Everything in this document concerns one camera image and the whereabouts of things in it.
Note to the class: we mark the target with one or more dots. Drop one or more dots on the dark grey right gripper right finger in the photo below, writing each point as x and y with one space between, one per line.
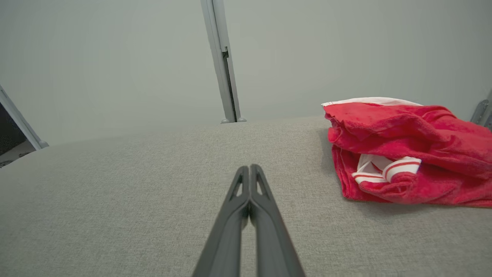
273 238

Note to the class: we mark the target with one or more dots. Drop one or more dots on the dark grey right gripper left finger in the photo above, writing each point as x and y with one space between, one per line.
223 238

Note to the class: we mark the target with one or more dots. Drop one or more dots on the red and white garment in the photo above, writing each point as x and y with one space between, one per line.
403 125

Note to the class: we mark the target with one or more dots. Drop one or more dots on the grey fabric sofa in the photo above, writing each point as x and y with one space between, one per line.
115 211

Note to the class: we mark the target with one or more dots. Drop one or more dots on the grey aluminium partition post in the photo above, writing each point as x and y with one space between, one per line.
220 57

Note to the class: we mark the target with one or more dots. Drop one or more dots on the grey doorway partition post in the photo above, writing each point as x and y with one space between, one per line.
21 123

